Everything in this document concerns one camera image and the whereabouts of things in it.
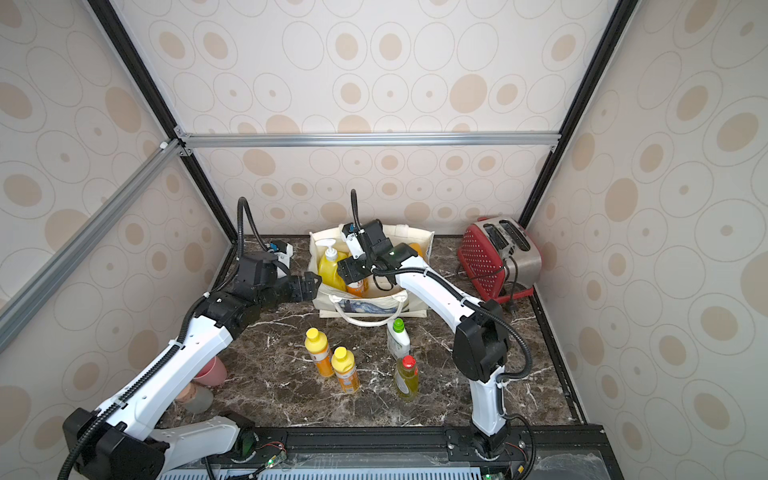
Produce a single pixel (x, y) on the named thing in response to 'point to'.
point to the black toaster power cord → (515, 278)
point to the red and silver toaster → (499, 258)
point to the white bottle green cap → (398, 338)
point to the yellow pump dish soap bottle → (328, 265)
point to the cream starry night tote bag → (420, 240)
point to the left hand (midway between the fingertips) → (316, 277)
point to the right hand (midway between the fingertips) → (361, 261)
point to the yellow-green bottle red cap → (408, 370)
